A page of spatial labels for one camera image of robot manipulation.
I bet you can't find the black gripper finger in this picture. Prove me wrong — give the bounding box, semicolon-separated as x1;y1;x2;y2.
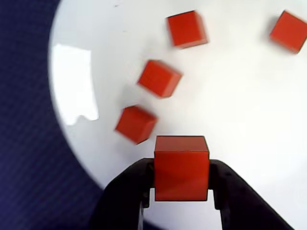
207;159;296;230
89;157;156;230

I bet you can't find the red cube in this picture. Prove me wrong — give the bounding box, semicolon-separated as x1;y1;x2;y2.
114;105;159;146
269;9;307;55
153;135;211;202
165;10;209;50
137;59;184;99

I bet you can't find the white round plate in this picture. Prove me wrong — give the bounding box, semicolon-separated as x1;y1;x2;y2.
47;0;307;230

